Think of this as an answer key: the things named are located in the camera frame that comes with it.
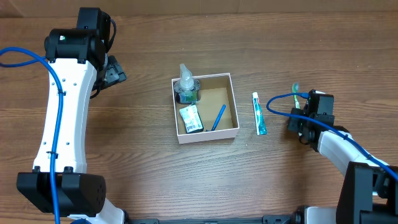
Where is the green toothbrush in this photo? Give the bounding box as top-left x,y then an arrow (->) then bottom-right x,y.
290,82 -> 302,110

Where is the toothpaste tube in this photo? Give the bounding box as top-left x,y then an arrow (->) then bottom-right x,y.
252,92 -> 267,136

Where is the clear soap dispenser bottle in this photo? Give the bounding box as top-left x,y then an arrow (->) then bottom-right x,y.
174,63 -> 201,105

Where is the blue disposable razor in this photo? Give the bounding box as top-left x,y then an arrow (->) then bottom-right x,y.
206,105 -> 226,132

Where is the green soap packet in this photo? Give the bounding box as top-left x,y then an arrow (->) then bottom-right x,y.
179,105 -> 204,134

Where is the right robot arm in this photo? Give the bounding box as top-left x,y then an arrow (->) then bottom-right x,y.
287,108 -> 397,223

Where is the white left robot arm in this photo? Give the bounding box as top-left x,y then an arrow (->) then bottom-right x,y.
17,25 -> 127,223

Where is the white cardboard box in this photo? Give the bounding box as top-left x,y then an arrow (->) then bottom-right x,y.
173,73 -> 239,144

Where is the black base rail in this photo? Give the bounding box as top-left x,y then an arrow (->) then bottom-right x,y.
126,215 -> 292,224

